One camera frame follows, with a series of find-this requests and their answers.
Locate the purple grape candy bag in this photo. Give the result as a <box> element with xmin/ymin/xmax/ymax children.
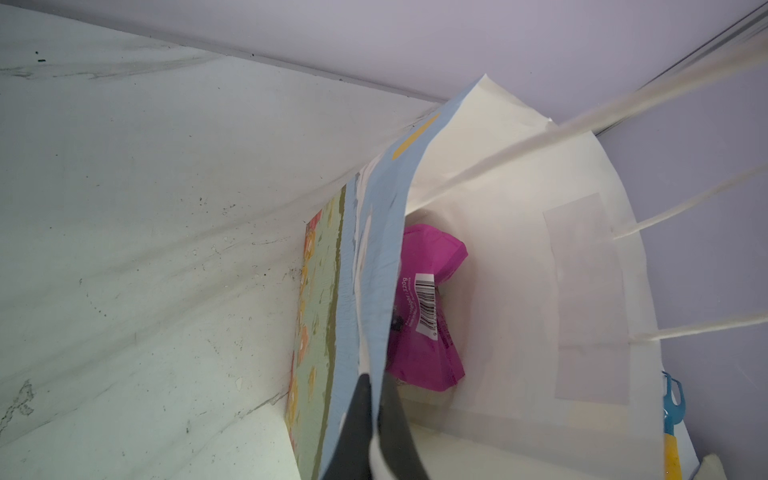
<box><xmin>386</xmin><ymin>224</ymin><xmax>468</xmax><ymax>392</ymax></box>

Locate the white paper gift bag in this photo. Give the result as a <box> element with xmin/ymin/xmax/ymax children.
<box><xmin>285</xmin><ymin>33</ymin><xmax>767</xmax><ymax>479</ymax></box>

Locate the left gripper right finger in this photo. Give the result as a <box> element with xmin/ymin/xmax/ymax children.
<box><xmin>376</xmin><ymin>374</ymin><xmax>429</xmax><ymax>480</ymax></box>

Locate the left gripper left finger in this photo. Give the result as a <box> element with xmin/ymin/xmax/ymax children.
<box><xmin>322</xmin><ymin>374</ymin><xmax>373</xmax><ymax>480</ymax></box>

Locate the blue toy rake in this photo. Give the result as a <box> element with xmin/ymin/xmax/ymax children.
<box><xmin>662</xmin><ymin>371</ymin><xmax>686</xmax><ymax>480</ymax></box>

